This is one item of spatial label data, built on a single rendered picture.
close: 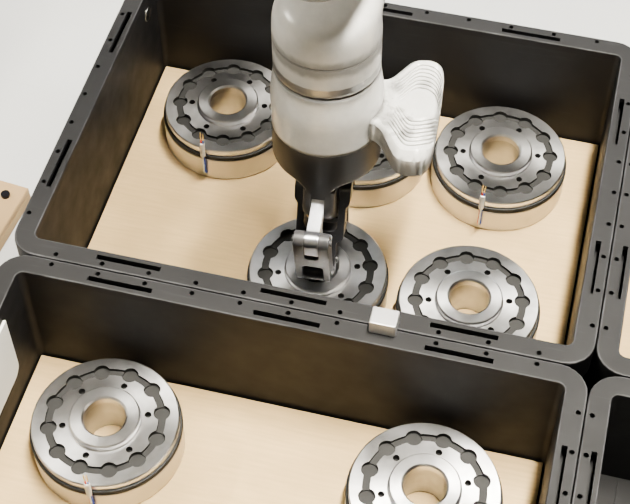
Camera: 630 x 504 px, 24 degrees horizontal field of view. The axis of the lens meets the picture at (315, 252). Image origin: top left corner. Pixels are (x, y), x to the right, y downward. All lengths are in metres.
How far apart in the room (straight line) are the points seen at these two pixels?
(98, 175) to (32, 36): 0.38
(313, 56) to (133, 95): 0.31
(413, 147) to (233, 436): 0.25
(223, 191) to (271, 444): 0.23
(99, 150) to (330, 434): 0.28
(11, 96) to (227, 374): 0.49
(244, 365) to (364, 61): 0.24
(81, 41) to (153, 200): 0.35
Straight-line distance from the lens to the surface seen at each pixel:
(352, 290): 1.05
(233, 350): 0.99
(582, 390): 0.94
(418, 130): 0.94
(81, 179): 1.09
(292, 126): 0.94
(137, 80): 1.18
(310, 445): 1.02
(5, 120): 1.41
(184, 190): 1.16
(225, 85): 1.18
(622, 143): 1.07
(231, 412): 1.04
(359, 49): 0.89
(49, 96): 1.42
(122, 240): 1.13
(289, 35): 0.89
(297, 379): 1.00
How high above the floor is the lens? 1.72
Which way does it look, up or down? 53 degrees down
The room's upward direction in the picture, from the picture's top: straight up
